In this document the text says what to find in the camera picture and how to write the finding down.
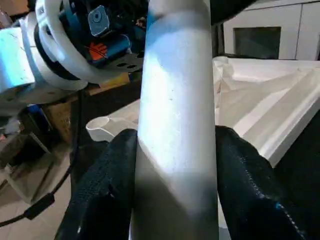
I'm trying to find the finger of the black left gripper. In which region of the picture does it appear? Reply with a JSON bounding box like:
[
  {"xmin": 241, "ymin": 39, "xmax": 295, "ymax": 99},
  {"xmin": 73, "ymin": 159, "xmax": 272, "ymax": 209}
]
[{"xmin": 211, "ymin": 0, "xmax": 253, "ymax": 26}]

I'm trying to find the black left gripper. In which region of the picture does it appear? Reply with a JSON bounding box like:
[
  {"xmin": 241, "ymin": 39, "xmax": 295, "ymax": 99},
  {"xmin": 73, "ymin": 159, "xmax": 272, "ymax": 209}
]
[{"xmin": 58, "ymin": 0, "xmax": 147, "ymax": 76}]

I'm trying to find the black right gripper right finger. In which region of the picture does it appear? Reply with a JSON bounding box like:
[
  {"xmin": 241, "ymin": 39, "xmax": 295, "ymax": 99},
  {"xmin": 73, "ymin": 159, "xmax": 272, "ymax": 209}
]
[{"xmin": 215, "ymin": 126, "xmax": 308, "ymax": 240}]

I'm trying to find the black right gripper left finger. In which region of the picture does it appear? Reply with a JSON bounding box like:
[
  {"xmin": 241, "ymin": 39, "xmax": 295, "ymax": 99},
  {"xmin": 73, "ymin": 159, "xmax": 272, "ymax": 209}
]
[{"xmin": 56, "ymin": 129, "xmax": 137, "ymax": 240}]

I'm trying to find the white plastic table leg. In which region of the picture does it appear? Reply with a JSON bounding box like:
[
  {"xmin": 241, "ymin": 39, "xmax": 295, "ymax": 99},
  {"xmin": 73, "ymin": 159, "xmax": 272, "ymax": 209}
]
[{"xmin": 128, "ymin": 0, "xmax": 221, "ymax": 240}]

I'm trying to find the white plastic table top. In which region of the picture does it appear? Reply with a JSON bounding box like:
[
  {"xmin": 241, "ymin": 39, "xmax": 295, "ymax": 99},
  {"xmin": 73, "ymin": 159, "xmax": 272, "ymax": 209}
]
[{"xmin": 85, "ymin": 56, "xmax": 320, "ymax": 169}]

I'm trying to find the white glass-door cabinet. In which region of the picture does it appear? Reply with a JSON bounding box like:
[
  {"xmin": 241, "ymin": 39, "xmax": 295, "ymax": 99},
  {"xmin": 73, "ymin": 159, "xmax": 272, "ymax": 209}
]
[{"xmin": 219, "ymin": 0, "xmax": 320, "ymax": 61}]

